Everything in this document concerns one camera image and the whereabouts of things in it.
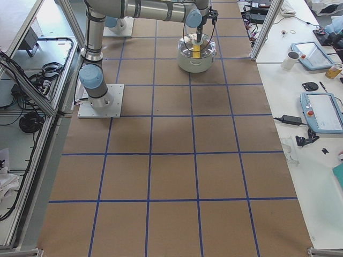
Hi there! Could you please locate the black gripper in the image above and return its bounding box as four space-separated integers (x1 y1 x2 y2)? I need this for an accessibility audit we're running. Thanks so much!
196 23 204 43

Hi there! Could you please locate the yellow corn cob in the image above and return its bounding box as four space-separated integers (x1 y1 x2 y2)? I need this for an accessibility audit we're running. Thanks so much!
192 43 201 59

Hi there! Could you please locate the glass pot lid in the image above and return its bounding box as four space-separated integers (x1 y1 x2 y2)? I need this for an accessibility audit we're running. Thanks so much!
178 33 217 59

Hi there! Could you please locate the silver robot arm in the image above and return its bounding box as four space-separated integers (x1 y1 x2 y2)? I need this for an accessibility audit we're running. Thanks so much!
79 0 218 109

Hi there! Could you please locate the pale green cooking pot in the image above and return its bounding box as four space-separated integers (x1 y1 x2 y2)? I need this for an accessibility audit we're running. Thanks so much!
177 46 215 73

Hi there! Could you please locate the white mug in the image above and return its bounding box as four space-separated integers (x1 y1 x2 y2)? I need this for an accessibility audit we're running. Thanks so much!
281 51 300 70

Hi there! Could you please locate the blue teach pendant far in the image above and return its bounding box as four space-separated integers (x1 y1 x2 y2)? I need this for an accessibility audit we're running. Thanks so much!
290 41 334 70

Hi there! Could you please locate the blue teach pendant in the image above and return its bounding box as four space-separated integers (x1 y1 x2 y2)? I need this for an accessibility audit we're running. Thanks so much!
290 41 334 70
300 92 342 134

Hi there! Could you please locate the black power adapter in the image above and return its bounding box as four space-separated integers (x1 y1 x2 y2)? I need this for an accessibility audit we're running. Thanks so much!
281 115 302 126

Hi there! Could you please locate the blue teach pendant near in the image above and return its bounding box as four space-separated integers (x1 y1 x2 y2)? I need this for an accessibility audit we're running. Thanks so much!
300 92 342 134

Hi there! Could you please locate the white crumpled cloth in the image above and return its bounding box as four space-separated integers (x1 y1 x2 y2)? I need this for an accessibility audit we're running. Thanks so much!
0 148 21 200

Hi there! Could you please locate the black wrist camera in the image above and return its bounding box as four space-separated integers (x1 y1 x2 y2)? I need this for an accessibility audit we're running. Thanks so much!
207 6 219 26

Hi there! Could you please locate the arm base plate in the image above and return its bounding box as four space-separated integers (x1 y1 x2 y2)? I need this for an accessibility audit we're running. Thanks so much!
103 17 134 37
77 84 124 118

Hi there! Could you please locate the coiled black cable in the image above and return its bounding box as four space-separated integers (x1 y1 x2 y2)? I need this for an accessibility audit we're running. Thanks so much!
18 111 45 134

